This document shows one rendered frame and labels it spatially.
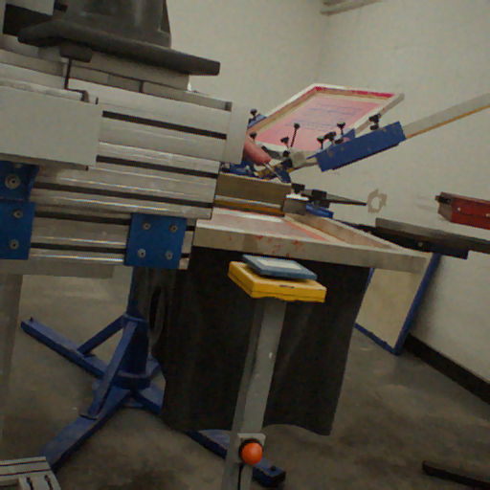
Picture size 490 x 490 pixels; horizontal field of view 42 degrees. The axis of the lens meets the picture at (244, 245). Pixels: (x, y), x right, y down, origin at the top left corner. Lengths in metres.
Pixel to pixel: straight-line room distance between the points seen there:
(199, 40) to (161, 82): 5.16
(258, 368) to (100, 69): 0.54
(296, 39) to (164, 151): 5.49
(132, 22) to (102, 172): 0.20
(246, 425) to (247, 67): 5.25
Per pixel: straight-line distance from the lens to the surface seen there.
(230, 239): 1.20
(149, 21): 0.89
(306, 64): 6.39
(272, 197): 1.84
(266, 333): 1.06
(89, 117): 0.74
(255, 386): 1.09
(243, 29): 6.19
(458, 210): 2.29
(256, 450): 1.11
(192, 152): 0.92
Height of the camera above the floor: 1.16
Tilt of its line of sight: 9 degrees down
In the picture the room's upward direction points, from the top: 11 degrees clockwise
